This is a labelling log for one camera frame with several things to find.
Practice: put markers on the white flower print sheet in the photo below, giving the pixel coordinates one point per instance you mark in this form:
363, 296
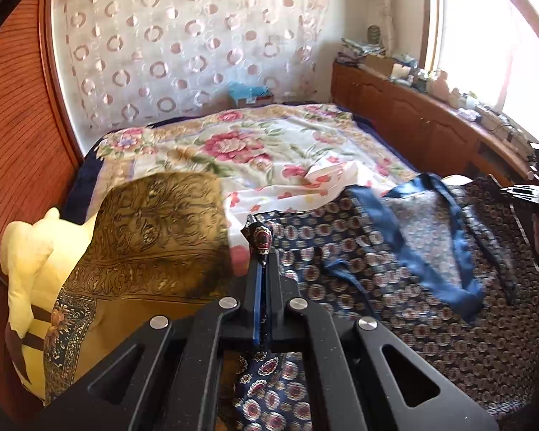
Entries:
324, 181

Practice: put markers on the cardboard box on sideboard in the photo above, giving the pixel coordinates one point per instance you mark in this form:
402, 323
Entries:
387, 66

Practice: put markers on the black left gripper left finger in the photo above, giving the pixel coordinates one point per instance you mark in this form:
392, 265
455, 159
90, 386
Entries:
166, 375

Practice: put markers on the long wooden sideboard cabinet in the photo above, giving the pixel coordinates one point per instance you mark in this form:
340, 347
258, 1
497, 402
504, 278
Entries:
429, 134

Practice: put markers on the white circle pattern curtain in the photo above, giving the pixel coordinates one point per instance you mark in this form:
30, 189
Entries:
129, 62

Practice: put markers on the yellow plush pillow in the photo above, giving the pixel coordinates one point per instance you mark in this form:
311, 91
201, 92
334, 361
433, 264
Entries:
37, 259

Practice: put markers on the pink bottle on sideboard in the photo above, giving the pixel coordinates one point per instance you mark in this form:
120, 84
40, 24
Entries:
439, 86

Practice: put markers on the navy medallion patterned garment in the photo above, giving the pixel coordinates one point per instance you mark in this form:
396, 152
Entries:
447, 269

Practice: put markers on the floral rose bed blanket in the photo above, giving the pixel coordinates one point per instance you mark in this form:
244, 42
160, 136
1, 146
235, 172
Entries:
256, 146

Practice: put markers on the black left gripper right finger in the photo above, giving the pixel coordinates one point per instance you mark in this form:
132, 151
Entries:
359, 375

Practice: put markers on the gold paisley patterned cloth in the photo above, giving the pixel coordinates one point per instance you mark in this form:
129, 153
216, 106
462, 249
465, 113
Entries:
159, 247

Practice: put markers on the wooden framed window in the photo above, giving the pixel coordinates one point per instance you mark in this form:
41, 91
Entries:
488, 49

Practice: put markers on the blue box at bed head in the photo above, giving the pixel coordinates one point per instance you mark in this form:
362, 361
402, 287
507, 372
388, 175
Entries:
243, 96

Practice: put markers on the wooden louvered wardrobe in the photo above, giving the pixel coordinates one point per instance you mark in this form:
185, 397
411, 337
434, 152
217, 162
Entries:
39, 157

